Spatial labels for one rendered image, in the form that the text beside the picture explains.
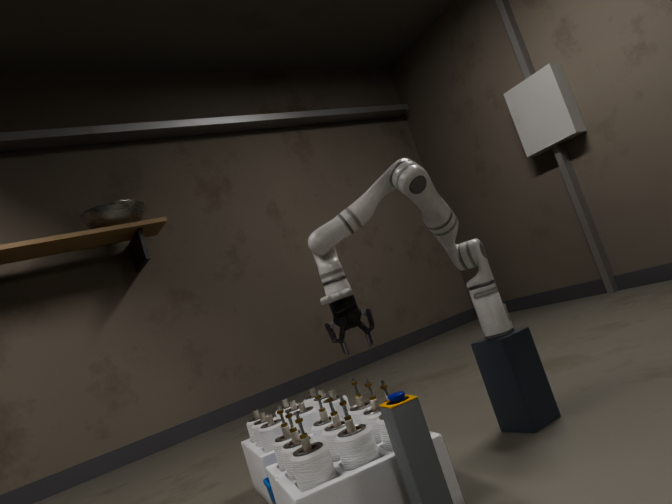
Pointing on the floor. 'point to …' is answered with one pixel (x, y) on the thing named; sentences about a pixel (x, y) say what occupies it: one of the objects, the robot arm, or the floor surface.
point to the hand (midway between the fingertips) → (358, 346)
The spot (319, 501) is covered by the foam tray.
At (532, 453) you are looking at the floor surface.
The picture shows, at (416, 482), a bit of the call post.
